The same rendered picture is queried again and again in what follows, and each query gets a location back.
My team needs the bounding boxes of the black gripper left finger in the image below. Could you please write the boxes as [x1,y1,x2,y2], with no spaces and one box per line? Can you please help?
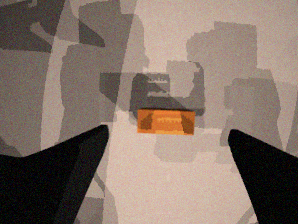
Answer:
[0,124,109,224]

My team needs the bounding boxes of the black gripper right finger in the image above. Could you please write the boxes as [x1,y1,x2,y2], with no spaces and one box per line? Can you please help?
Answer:
[227,128,298,224]

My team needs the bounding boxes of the orange block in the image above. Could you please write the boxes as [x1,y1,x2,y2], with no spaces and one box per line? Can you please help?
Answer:
[138,108,194,135]

